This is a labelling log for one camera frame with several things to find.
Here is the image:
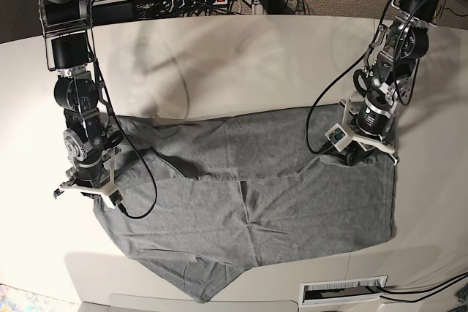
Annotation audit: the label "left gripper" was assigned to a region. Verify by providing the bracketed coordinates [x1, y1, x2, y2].
[344, 94, 399, 166]

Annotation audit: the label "grey T-shirt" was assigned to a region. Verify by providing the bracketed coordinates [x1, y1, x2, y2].
[94, 104, 395, 303]

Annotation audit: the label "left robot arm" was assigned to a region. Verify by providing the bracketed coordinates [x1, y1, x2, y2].
[330, 0, 441, 166]

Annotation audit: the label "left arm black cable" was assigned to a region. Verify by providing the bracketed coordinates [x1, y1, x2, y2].
[306, 0, 403, 156]

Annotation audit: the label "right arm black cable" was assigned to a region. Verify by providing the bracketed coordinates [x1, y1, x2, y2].
[86, 30, 159, 220]

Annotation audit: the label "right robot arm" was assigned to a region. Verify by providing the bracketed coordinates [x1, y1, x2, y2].
[39, 0, 113, 189]

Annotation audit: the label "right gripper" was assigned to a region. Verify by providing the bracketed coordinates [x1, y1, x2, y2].
[66, 151, 110, 189]

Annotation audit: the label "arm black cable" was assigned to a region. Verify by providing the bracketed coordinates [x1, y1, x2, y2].
[86, 30, 159, 220]
[306, 0, 403, 156]

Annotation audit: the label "black cables at table edge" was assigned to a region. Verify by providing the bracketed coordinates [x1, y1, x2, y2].
[378, 271, 468, 304]

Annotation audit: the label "table cable grommet slot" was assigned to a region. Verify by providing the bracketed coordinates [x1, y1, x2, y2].
[298, 275, 388, 308]

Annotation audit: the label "black power strip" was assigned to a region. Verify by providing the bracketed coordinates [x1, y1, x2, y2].
[135, 0, 235, 12]

